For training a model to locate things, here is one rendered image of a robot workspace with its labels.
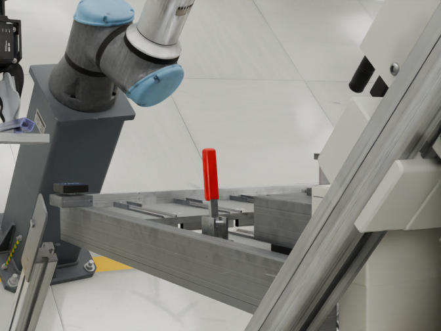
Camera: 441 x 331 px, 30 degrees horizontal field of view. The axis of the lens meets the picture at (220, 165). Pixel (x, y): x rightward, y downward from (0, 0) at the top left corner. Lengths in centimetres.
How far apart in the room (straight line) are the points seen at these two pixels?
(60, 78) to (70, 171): 23
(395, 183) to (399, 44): 10
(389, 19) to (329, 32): 298
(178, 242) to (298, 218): 19
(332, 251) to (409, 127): 13
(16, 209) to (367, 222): 157
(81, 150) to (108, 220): 72
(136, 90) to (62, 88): 22
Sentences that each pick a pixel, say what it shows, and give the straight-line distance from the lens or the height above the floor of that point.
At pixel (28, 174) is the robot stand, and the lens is 198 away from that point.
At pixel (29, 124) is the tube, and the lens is 91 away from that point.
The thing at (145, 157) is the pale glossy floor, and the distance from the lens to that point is 257.
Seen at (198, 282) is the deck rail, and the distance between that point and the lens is 91.
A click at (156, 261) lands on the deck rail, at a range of 101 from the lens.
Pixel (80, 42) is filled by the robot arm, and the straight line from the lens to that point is 172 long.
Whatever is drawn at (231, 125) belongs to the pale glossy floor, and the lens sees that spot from 283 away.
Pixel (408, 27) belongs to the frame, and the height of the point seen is 143.
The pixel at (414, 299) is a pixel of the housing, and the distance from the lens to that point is 73.
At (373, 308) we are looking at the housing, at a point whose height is 121.
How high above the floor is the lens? 169
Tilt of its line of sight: 40 degrees down
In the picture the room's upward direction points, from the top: 25 degrees clockwise
